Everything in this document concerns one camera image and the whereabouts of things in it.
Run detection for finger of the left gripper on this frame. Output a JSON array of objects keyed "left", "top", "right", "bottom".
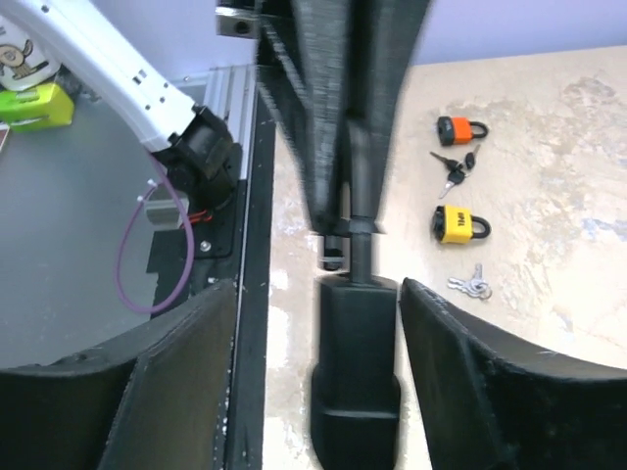
[{"left": 342, "top": 0, "right": 432, "bottom": 163}]

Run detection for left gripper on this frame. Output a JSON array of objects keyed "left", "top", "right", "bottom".
[{"left": 215, "top": 0, "right": 355, "bottom": 235}]

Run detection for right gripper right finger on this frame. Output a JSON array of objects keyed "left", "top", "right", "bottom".
[{"left": 400, "top": 278, "right": 626, "bottom": 469}]

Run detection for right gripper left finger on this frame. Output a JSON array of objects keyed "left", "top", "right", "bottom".
[{"left": 1, "top": 280, "right": 237, "bottom": 469}]

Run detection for silver yellow padlock keys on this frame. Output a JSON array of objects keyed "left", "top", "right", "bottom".
[{"left": 447, "top": 263, "right": 493, "bottom": 301}]

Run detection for orange padlock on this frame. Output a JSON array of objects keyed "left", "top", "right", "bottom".
[{"left": 436, "top": 116, "right": 489, "bottom": 147}]

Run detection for black padlock with keys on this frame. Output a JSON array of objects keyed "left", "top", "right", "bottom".
[{"left": 308, "top": 117, "right": 406, "bottom": 470}]

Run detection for orange padlock keys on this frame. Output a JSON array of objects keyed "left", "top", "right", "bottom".
[{"left": 430, "top": 144, "right": 481, "bottom": 199}]

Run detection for yellow padlock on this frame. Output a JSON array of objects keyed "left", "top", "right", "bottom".
[{"left": 431, "top": 205, "right": 492, "bottom": 245}]

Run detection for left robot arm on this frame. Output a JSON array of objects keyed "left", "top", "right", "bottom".
[{"left": 1, "top": 1, "right": 429, "bottom": 236}]

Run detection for green box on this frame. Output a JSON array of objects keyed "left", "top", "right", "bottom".
[{"left": 1, "top": 82, "right": 74, "bottom": 132}]

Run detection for white cartoon cup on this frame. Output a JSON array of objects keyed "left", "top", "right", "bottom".
[{"left": 0, "top": 17, "right": 61, "bottom": 91}]

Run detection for aluminium rail frame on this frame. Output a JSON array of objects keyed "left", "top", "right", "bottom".
[{"left": 173, "top": 65, "right": 255, "bottom": 140}]

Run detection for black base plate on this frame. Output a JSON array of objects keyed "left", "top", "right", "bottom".
[{"left": 143, "top": 98, "right": 275, "bottom": 469}]

